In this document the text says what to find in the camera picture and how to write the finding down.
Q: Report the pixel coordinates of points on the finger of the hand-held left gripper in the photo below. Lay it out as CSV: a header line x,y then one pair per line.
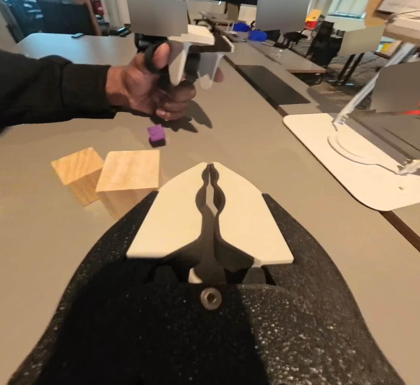
x,y
210,67
200,35

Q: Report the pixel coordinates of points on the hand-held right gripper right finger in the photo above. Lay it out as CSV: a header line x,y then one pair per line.
x,y
249,224

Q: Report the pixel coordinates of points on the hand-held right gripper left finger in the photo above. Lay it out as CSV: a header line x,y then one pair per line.
x,y
170,224

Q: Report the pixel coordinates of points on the light wooden cube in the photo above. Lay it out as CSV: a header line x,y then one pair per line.
x,y
129,171
77,168

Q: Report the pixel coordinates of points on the purple wooden cube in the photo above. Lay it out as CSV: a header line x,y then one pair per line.
x,y
156,134

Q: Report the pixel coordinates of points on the person's left hand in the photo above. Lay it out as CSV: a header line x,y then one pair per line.
x,y
134,86

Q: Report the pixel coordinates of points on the blue plastic bin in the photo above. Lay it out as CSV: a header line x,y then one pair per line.
x,y
261,35
242,27

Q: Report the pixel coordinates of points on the black desk mat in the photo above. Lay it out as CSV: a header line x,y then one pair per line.
x,y
272,85

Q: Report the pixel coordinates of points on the grey office desk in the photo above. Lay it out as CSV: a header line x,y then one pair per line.
x,y
279,57

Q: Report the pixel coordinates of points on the white folding stand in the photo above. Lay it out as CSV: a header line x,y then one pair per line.
x,y
344,162

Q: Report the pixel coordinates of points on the black office chair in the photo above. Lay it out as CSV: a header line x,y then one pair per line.
x,y
326,44

